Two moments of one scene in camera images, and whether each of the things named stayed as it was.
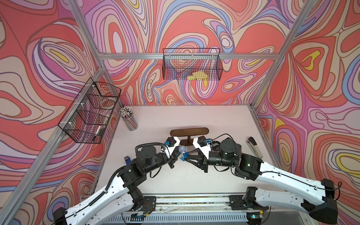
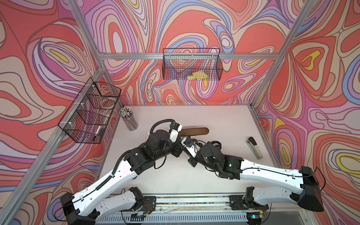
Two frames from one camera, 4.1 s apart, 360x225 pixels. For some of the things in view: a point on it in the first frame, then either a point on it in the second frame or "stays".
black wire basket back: x=192 y=63 stays
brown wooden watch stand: x=187 y=132 stays
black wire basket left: x=85 y=121 stays
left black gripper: x=171 y=161 → x=178 y=148
